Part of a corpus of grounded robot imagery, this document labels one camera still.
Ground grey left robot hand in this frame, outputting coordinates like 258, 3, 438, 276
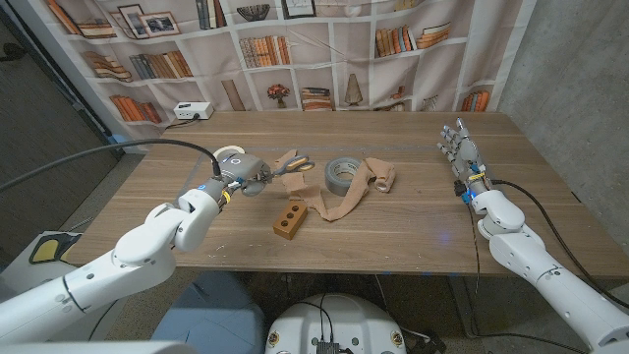
199, 150, 274, 201

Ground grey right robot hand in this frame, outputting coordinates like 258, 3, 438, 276
436, 117, 492, 196

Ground grey orange handled scissors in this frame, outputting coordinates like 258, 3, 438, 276
259, 154, 316, 184

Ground beige adhesive wrap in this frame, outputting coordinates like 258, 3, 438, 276
274, 148, 397, 222

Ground wooden block with holes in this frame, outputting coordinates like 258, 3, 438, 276
272, 200, 310, 241

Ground white power box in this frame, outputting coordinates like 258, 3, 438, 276
173, 101, 214, 121

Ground printed bookshelf backdrop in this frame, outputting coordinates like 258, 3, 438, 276
9, 0, 537, 151

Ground blue grey box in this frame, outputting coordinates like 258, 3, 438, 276
151, 270, 269, 354

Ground dark metal table leg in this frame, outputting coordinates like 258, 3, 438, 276
447, 274, 481, 340

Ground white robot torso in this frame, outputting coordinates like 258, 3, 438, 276
263, 292, 408, 354

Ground black floor device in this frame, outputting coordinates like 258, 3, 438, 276
406, 327, 447, 354

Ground yellow black floor item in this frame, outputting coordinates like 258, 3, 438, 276
28, 231, 83, 266

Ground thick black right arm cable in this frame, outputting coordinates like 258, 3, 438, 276
490, 179, 629, 311

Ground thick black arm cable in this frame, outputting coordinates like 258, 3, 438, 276
490, 179, 629, 311
0, 139, 222, 193

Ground black power box cable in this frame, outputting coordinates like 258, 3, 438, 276
164, 115, 200, 131

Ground grey duct tape roll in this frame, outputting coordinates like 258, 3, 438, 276
323, 156, 365, 198

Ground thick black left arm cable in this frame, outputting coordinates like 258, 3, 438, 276
0, 139, 222, 193

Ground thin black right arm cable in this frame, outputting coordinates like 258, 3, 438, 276
464, 200, 589, 354

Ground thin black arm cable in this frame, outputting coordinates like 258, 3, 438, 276
464, 200, 589, 354
86, 298, 122, 342

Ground black torso cable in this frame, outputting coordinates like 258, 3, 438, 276
294, 293, 336, 343

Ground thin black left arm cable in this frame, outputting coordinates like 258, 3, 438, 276
86, 298, 122, 342

